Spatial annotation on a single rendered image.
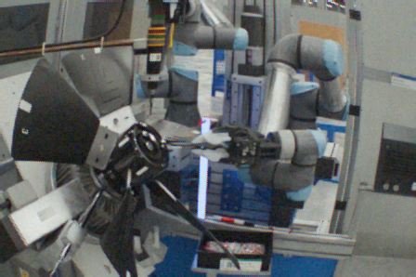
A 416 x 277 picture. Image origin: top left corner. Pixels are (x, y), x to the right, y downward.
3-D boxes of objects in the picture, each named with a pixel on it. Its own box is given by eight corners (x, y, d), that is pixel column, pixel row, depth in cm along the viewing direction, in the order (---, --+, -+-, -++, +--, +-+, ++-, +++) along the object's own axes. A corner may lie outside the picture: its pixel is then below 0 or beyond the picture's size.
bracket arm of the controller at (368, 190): (357, 193, 132) (359, 185, 132) (357, 191, 135) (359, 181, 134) (414, 201, 124) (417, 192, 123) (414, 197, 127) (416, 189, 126)
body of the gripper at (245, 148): (237, 139, 116) (283, 138, 119) (227, 126, 124) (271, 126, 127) (234, 170, 119) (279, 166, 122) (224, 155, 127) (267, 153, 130)
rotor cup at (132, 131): (117, 208, 102) (155, 183, 97) (83, 153, 103) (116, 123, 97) (146, 190, 116) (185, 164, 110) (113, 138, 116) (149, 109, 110)
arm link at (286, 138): (285, 125, 128) (281, 154, 131) (269, 125, 127) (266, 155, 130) (296, 136, 122) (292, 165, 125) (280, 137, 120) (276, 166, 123)
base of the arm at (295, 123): (287, 133, 196) (289, 109, 193) (320, 138, 191) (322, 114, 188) (279, 141, 182) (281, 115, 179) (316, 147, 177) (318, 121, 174)
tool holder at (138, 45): (131, 81, 106) (134, 40, 104) (129, 77, 113) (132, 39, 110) (170, 80, 108) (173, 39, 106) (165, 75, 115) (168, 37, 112)
